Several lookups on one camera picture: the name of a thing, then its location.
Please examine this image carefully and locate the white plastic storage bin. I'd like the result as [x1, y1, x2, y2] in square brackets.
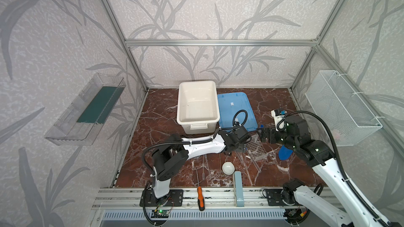
[177, 81, 220, 135]

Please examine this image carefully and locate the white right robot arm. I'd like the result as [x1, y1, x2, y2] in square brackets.
[268, 109, 400, 227]

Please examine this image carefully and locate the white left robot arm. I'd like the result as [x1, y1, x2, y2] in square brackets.
[141, 125, 251, 199]

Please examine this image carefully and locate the clear test tube rack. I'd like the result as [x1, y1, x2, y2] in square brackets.
[246, 138, 268, 161]

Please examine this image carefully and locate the white ceramic bowl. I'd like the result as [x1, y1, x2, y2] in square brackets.
[222, 161, 235, 175]

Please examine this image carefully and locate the blue plastic bin lid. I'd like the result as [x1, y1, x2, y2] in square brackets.
[217, 92, 258, 132]

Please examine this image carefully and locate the light blue rectangular block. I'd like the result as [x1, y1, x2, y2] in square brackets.
[233, 171, 245, 207]

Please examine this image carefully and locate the green circuit board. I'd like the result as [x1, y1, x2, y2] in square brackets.
[150, 209, 171, 219]

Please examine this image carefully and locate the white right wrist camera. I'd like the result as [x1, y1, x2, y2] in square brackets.
[271, 108, 287, 128]

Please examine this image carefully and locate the white wire mesh basket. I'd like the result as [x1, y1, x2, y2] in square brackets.
[306, 70, 383, 147]

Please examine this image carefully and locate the orange handled screwdriver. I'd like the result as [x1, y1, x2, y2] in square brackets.
[196, 169, 205, 211]

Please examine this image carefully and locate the clear wall shelf green mat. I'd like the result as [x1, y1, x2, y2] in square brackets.
[44, 73, 126, 146]

